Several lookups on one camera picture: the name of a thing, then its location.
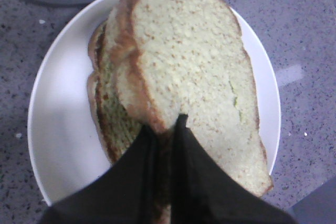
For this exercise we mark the bread slice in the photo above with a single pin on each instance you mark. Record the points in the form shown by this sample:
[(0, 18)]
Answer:
[(116, 130), (177, 57)]

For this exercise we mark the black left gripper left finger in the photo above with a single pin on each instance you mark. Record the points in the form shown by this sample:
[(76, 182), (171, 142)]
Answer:
[(124, 194)]

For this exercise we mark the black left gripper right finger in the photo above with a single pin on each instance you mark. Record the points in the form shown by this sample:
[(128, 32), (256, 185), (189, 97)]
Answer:
[(202, 193)]

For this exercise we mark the white round plate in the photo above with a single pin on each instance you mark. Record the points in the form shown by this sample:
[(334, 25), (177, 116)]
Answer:
[(64, 148)]

